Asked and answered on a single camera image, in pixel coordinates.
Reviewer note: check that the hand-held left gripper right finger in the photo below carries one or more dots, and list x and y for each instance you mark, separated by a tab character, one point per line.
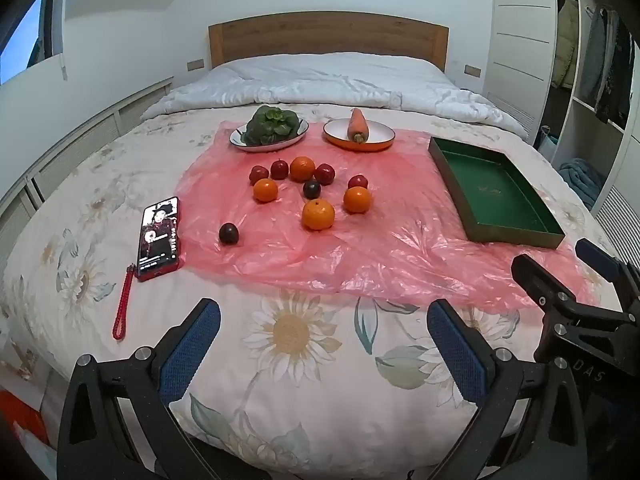
457	355

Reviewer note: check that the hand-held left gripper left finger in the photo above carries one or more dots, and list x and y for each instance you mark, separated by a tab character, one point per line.
192	350

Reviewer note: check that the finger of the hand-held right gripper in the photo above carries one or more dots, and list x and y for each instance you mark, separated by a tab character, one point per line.
535	275
597	260

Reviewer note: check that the green rectangular tray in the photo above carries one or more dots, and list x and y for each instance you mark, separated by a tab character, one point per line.
495	195

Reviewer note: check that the dark purple plum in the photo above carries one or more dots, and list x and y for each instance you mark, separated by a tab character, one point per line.
312	189
228	234

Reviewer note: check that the orange mandarin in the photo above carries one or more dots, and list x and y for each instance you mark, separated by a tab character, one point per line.
302	169
357	200
318	214
265	190

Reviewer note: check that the red apple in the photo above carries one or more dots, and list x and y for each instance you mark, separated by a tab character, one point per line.
279	169
258	175
358	182
324	174

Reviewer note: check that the blue towel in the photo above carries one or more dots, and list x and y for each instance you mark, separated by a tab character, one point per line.
582	182

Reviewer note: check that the red smartphone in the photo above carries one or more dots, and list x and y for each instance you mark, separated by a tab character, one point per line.
157	240

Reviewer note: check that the pink plastic sheet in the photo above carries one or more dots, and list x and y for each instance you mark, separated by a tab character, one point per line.
390	250

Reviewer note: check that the white bag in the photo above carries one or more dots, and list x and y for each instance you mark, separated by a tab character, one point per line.
548	145

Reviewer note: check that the red plastic bag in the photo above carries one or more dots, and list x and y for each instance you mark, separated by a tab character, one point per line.
20	415

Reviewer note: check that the dark hanging clothes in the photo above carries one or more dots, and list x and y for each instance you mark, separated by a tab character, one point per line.
607	70

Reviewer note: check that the orange enamel plate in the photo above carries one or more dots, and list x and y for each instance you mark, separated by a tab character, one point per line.
382	135

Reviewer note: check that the white oval plate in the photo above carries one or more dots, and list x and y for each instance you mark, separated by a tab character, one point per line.
239	141

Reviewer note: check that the green padded jacket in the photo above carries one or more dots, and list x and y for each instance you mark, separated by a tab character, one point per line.
567	40

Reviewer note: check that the carrot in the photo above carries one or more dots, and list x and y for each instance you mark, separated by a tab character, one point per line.
357	122

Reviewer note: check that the white low slatted cabinet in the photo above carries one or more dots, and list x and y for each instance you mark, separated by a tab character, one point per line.
75	145

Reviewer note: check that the green leafy vegetable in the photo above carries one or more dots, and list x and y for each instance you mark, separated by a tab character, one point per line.
270	125

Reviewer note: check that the white wardrobe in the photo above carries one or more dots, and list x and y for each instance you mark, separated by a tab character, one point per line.
520	35

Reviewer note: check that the white duvet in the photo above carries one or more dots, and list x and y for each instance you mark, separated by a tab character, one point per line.
325	75

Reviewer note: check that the wooden headboard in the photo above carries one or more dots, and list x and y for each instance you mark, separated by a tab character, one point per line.
325	35

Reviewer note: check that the window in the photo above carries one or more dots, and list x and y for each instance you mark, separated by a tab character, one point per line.
20	40

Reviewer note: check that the wall socket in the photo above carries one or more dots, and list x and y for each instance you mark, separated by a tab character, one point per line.
196	64
472	70

